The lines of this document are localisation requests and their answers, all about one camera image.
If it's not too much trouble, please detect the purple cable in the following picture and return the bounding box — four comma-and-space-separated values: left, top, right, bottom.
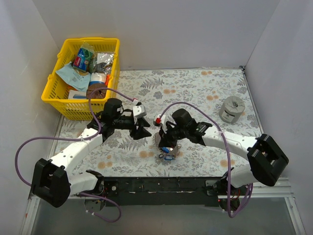
160, 102, 254, 218
15, 87, 139, 223

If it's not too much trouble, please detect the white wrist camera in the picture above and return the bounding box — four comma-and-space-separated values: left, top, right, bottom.
153, 114, 175, 134
133, 102, 146, 123

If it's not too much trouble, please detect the blue tag key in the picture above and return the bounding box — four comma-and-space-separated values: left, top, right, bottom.
161, 147, 170, 153
158, 154, 175, 161

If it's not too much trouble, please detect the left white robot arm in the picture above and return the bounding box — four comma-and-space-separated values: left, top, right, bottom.
31, 98, 151, 208

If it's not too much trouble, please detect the grey paper wrapped roll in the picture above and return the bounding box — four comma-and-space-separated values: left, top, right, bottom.
219, 96, 246, 123

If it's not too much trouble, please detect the floral table mat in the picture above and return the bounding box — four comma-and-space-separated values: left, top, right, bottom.
47, 69, 274, 177

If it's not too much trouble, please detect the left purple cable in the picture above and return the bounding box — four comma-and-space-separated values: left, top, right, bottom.
15, 87, 139, 223

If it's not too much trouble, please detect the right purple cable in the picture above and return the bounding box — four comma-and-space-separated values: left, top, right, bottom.
160, 102, 254, 218

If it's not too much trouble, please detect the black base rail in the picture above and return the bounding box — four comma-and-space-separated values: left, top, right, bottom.
99, 177, 228, 207

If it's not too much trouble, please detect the green snack packet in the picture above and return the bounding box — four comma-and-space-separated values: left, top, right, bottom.
78, 42, 95, 60

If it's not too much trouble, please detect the silver foil bag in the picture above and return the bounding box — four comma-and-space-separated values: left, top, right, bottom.
93, 53, 114, 74

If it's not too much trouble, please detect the blue tag key on ring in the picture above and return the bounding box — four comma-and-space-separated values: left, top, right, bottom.
158, 154, 175, 161

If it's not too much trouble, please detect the metal disc keyring holder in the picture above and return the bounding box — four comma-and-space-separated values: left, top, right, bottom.
153, 133, 181, 158

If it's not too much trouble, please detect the red blue snack pack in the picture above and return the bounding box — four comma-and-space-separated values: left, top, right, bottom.
72, 55, 89, 72

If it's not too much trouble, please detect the yellow plastic basket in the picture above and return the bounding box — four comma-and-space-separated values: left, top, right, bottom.
41, 37, 120, 120

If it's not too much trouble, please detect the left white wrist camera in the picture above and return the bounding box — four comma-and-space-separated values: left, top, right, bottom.
133, 102, 146, 123

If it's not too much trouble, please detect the light blue paper pouch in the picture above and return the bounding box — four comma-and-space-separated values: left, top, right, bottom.
56, 62, 91, 92

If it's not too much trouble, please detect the white blue box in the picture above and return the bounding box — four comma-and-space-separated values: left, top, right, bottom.
68, 90, 87, 99

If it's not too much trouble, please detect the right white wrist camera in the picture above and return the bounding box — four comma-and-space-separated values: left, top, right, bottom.
153, 114, 175, 134

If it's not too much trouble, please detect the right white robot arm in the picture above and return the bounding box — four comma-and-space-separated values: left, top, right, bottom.
154, 109, 289, 195

